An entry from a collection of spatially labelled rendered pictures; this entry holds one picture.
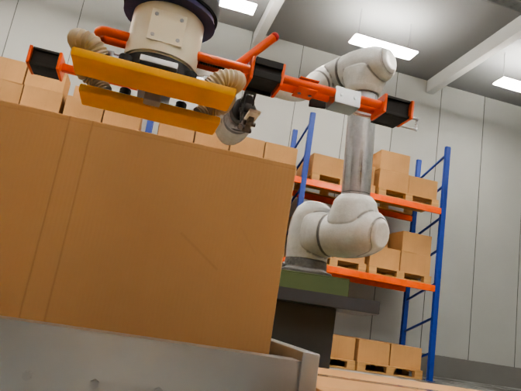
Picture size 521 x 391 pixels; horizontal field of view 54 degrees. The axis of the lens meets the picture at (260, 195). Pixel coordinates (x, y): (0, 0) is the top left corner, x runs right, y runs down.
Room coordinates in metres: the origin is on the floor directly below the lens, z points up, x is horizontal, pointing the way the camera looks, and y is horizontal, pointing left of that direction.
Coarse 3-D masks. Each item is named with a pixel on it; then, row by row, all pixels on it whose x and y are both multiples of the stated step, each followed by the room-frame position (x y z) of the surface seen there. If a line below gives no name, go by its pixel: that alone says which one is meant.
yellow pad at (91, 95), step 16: (80, 96) 1.17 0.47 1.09; (96, 96) 1.15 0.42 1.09; (112, 96) 1.15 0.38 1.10; (128, 96) 1.16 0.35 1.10; (128, 112) 1.23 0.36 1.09; (144, 112) 1.21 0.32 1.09; (160, 112) 1.19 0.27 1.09; (176, 112) 1.18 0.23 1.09; (192, 112) 1.19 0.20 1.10; (192, 128) 1.27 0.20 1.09; (208, 128) 1.25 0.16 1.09
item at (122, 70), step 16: (80, 48) 0.95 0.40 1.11; (80, 64) 0.99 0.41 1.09; (96, 64) 0.97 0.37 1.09; (112, 64) 0.96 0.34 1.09; (128, 64) 0.97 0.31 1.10; (112, 80) 1.04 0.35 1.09; (128, 80) 1.03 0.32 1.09; (144, 80) 1.01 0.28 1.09; (160, 80) 1.00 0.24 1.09; (176, 80) 0.99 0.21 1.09; (192, 80) 1.00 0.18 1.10; (176, 96) 1.07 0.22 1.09; (192, 96) 1.06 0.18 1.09; (208, 96) 1.04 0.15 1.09; (224, 96) 1.03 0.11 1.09
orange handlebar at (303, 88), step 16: (96, 32) 1.07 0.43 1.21; (112, 32) 1.07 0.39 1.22; (64, 64) 1.31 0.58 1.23; (224, 64) 1.13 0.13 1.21; (240, 64) 1.13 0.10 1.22; (288, 80) 1.16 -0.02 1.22; (304, 80) 1.17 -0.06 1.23; (304, 96) 1.22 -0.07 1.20; (320, 96) 1.22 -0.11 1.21; (368, 112) 1.26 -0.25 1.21
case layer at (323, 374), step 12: (324, 372) 1.29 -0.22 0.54; (336, 372) 1.34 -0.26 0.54; (348, 372) 1.40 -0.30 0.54; (324, 384) 1.05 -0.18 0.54; (336, 384) 1.08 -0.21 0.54; (348, 384) 1.12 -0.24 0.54; (360, 384) 1.16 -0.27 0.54; (372, 384) 1.20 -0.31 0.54; (384, 384) 1.24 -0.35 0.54; (396, 384) 1.29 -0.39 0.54; (408, 384) 1.34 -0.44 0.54; (420, 384) 1.40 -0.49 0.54; (432, 384) 1.46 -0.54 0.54
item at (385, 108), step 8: (384, 96) 1.21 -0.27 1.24; (392, 96) 1.22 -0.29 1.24; (384, 104) 1.21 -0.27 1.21; (392, 104) 1.22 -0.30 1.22; (400, 104) 1.23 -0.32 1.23; (408, 104) 1.23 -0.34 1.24; (376, 112) 1.24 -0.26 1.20; (384, 112) 1.22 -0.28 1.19; (392, 112) 1.22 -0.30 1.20; (400, 112) 1.23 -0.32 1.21; (408, 112) 1.23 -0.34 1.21; (376, 120) 1.27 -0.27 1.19; (384, 120) 1.26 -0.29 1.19; (392, 120) 1.25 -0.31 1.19; (400, 120) 1.25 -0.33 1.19; (408, 120) 1.24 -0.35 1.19
